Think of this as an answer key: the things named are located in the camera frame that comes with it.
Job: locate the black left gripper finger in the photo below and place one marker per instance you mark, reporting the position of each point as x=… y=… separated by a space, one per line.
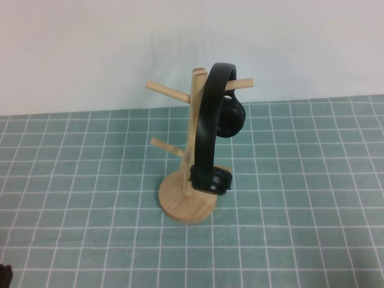
x=5 y=277

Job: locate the black over-ear headphones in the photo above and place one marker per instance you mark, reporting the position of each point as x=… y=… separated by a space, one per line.
x=207 y=126

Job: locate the wooden peg headphone stand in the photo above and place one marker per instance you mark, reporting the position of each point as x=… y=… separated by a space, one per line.
x=180 y=207

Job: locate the green white-grid tablecloth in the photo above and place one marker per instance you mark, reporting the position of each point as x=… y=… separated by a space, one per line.
x=90 y=210

